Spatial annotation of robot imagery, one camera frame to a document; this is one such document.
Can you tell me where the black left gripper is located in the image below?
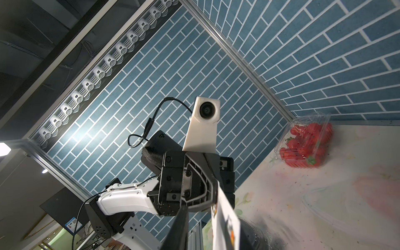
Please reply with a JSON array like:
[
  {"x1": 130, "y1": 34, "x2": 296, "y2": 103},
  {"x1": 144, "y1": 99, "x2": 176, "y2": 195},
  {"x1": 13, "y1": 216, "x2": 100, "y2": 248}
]
[{"x1": 141, "y1": 131, "x2": 235, "y2": 216}]

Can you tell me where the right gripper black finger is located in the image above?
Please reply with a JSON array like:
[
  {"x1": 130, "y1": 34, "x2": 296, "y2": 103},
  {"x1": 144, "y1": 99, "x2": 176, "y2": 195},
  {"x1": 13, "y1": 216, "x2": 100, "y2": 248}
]
[{"x1": 160, "y1": 206, "x2": 189, "y2": 250}]

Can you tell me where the white fruit sticker sheet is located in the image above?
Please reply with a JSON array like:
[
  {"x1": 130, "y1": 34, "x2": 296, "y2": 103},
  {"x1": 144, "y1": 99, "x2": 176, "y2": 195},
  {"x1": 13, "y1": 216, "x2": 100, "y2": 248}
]
[{"x1": 211, "y1": 185, "x2": 241, "y2": 250}]

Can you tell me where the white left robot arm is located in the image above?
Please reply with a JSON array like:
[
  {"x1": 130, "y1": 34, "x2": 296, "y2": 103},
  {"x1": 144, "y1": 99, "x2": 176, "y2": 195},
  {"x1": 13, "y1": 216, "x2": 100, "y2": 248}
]
[{"x1": 84, "y1": 131, "x2": 235, "y2": 250}]

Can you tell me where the clear box of strawberries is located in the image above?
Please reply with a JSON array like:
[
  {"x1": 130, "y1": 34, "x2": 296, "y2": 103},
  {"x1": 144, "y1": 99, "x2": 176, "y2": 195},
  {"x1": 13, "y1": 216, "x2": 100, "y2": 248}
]
[{"x1": 274, "y1": 111, "x2": 333, "y2": 168}]

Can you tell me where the LED light strip overhead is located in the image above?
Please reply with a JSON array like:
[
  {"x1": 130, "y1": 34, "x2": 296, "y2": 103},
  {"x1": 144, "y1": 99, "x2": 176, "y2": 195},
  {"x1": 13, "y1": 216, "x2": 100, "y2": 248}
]
[{"x1": 30, "y1": 1, "x2": 179, "y2": 149}]

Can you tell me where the clear box of blueberries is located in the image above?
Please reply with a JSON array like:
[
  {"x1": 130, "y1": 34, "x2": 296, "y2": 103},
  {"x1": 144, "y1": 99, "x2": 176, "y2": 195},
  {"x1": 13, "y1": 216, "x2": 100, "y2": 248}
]
[{"x1": 302, "y1": 182, "x2": 400, "y2": 250}]

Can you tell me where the aluminium corner post left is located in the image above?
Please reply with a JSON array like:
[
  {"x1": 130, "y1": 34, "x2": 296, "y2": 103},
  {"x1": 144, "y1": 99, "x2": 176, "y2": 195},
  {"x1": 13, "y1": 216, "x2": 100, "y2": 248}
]
[{"x1": 181, "y1": 0, "x2": 295, "y2": 121}]

